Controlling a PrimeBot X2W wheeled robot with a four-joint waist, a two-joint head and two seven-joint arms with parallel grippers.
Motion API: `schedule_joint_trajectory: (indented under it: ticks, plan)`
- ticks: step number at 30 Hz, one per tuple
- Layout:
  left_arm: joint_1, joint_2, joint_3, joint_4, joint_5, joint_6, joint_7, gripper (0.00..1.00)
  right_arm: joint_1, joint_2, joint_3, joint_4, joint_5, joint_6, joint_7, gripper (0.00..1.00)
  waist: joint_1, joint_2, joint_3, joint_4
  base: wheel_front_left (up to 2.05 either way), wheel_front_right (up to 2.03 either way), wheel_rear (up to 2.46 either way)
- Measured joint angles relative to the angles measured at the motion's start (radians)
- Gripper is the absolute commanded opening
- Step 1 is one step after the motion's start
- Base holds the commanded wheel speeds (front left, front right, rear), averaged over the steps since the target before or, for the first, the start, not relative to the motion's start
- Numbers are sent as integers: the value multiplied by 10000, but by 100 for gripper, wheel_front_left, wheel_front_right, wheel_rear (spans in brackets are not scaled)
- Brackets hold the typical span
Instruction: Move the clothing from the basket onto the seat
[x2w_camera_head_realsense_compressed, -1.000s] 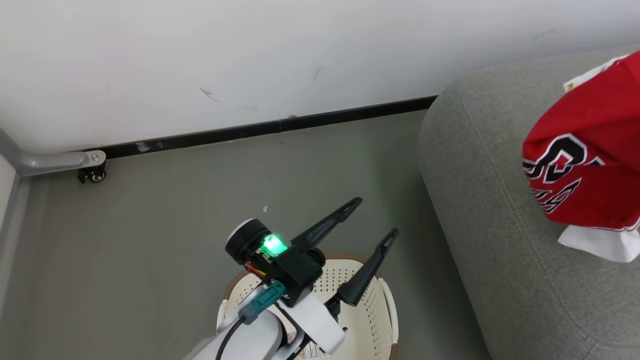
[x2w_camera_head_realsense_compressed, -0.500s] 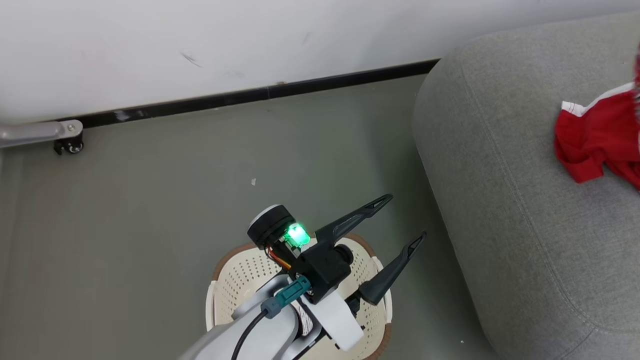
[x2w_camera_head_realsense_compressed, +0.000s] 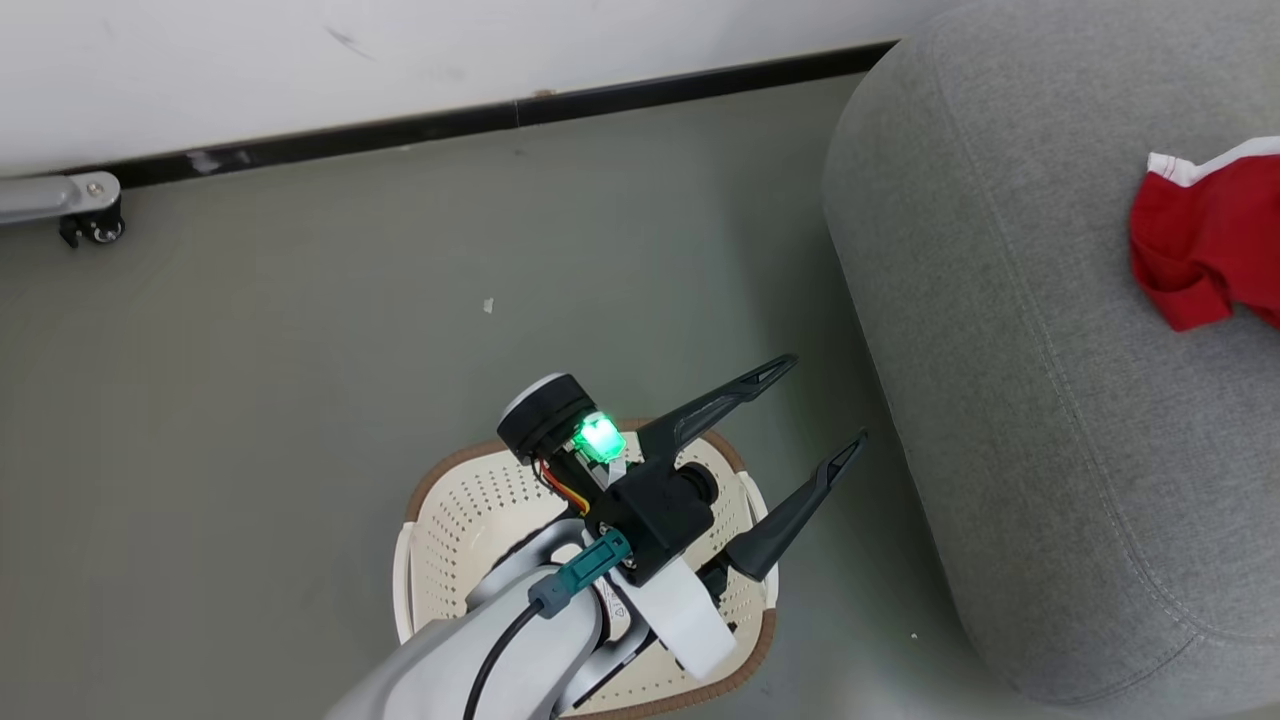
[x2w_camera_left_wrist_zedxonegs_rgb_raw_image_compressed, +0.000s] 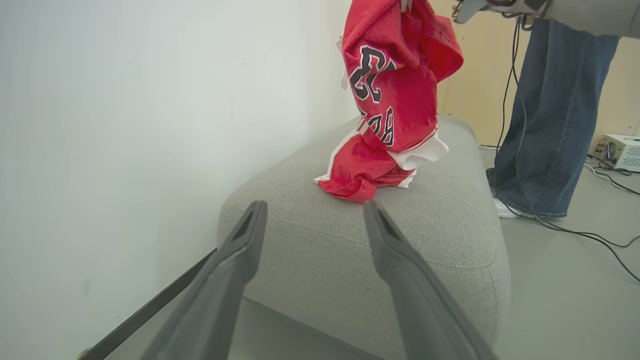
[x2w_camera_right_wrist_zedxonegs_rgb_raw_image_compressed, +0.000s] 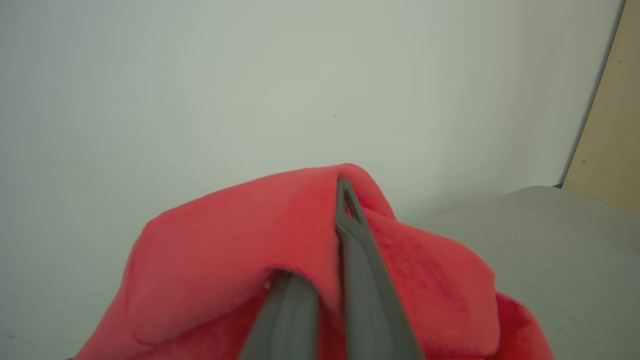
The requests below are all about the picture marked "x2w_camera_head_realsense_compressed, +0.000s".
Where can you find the red garment with white trim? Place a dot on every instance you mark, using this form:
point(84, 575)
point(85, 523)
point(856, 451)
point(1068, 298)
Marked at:
point(1200, 240)

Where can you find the small black caster wheel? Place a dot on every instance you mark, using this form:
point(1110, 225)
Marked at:
point(100, 232)

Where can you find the dark wall baseboard strip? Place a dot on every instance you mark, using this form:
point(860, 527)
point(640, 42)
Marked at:
point(450, 120)

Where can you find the grey fabric sofa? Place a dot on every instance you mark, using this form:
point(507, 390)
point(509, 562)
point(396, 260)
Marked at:
point(1000, 350)

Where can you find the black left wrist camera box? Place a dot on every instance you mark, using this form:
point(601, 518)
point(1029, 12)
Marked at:
point(660, 515)

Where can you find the beige perforated plastic laundry basket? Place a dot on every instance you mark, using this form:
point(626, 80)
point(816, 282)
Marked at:
point(470, 520)

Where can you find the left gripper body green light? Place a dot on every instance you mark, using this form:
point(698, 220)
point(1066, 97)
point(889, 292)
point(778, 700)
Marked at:
point(540, 415)

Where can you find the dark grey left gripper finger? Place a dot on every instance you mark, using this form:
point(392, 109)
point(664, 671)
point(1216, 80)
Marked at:
point(700, 408)
point(770, 540)

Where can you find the grey metal leg with caster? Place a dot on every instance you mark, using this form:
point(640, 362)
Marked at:
point(50, 197)

